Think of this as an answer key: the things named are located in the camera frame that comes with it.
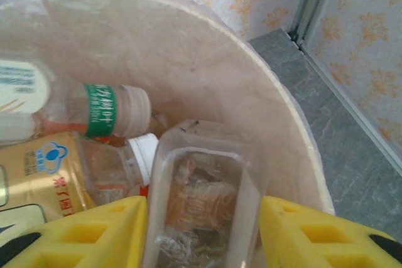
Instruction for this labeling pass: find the cream plastic waste bin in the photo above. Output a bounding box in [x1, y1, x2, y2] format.
[0, 0, 335, 268]

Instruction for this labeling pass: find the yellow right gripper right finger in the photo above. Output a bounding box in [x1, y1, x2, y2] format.
[258, 195, 402, 268]

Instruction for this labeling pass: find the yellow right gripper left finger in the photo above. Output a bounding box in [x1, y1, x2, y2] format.
[0, 195, 148, 268]

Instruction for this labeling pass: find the clear bottle white crane label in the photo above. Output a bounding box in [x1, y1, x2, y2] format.
[0, 57, 153, 147]

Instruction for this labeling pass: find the clear square bottle green cap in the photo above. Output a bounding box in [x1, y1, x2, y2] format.
[144, 119, 268, 268]

